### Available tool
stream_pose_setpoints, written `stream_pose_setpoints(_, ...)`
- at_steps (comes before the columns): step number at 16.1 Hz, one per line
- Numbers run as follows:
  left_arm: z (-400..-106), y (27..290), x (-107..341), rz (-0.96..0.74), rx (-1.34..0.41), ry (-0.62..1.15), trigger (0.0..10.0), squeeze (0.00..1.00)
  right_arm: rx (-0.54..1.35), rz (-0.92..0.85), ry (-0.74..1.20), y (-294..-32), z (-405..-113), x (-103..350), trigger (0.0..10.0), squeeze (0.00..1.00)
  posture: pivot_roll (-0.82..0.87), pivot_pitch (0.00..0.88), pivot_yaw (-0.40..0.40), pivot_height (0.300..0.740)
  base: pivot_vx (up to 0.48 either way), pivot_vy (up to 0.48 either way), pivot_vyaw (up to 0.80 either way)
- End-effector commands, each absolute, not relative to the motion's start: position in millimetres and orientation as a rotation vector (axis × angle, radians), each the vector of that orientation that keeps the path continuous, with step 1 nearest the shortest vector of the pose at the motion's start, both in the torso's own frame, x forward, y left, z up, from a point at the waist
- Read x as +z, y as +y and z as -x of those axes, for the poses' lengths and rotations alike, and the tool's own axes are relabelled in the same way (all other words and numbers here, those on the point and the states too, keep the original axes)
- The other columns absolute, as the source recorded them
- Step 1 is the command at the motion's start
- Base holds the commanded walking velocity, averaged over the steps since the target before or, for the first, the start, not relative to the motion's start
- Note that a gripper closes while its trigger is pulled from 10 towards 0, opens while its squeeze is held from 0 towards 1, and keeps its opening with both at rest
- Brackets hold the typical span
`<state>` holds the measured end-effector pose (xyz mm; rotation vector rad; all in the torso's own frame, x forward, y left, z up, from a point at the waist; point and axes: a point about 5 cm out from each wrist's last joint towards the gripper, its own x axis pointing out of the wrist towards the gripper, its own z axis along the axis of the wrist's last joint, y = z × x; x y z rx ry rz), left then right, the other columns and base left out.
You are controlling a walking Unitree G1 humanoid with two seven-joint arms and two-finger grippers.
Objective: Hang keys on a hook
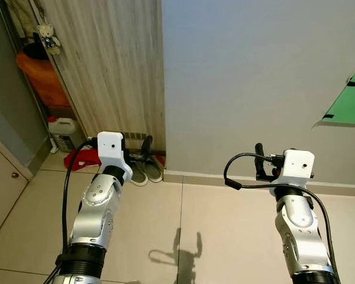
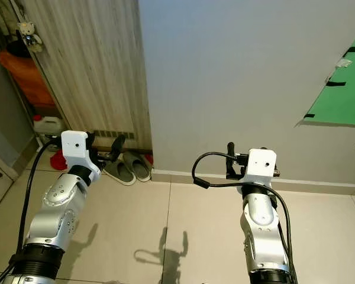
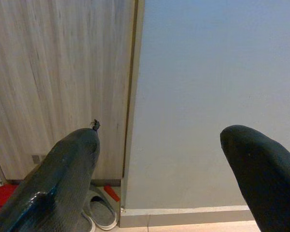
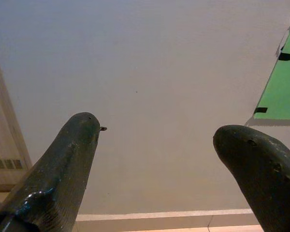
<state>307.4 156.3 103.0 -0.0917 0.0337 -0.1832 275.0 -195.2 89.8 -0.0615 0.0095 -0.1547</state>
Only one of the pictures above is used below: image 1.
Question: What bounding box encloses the white teddy bear keychain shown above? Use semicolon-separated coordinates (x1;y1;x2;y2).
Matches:
37;24;62;56

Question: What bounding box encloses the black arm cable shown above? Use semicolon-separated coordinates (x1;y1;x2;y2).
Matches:
44;137;100;284
224;153;341;284

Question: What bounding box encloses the beige cabinet with knob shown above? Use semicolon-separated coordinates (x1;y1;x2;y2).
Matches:
0;127;34;244

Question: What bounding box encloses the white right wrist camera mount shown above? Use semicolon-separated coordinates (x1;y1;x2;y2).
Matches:
270;149;315;196

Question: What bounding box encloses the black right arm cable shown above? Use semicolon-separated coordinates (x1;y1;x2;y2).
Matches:
224;153;341;284

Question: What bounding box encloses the orange bag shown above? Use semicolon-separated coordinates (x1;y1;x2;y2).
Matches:
15;50;72;108

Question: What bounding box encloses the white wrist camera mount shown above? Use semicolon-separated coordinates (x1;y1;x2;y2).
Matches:
270;149;315;196
97;131;133;183

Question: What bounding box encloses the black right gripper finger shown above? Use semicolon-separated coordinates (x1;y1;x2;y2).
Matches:
254;143;267;180

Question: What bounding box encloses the red cloth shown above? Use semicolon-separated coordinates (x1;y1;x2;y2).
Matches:
63;148;101;172

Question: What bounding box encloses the white jug with red cap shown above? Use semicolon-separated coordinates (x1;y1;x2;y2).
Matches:
47;116;80;153

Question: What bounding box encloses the green board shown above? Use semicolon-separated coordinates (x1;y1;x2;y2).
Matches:
312;56;355;128

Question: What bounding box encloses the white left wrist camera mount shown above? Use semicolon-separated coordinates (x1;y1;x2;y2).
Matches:
97;131;133;183

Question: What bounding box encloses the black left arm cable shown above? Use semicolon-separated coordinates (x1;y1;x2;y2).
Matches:
44;137;100;284

